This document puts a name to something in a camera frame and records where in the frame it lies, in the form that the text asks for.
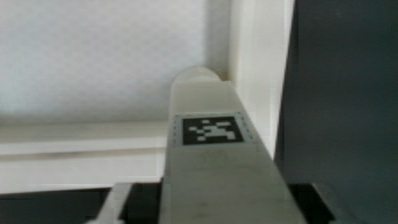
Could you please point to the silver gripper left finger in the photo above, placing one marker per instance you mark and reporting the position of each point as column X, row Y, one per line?
column 132, row 204

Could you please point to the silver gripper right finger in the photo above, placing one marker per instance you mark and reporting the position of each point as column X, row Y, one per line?
column 318, row 204

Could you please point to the white desk leg with tags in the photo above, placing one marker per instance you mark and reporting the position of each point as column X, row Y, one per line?
column 222, row 187

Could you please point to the white desk top tray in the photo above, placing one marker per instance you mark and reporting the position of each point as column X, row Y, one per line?
column 91, row 55

